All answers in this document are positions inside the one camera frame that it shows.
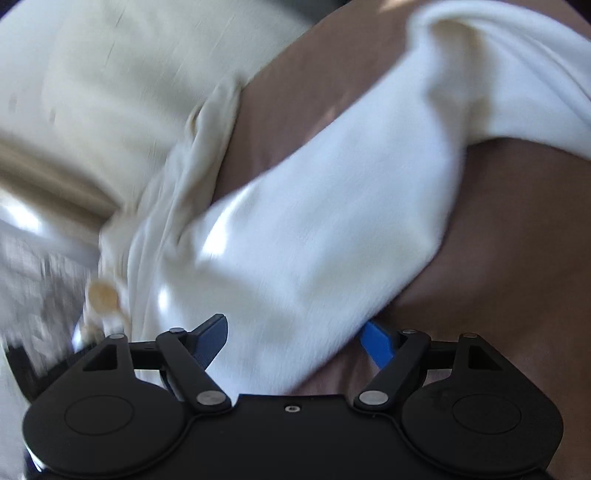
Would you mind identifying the beige round object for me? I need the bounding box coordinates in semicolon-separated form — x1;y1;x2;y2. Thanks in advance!
85;279;134;325

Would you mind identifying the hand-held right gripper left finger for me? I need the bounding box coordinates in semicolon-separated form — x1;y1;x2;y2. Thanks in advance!
83;314;232;414

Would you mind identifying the white fleece garment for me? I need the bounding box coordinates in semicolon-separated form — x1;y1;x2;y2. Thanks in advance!
99;0;591;397

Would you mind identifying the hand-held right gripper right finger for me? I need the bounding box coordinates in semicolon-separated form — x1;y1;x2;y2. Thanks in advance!
353;322;509;413

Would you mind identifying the grey patterned curtain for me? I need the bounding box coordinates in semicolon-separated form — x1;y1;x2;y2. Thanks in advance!
0;231;100;352

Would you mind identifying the beige curtain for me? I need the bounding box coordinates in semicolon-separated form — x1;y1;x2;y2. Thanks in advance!
0;138;118;220

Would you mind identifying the cream pillow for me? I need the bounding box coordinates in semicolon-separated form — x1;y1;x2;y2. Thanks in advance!
0;0;315;210

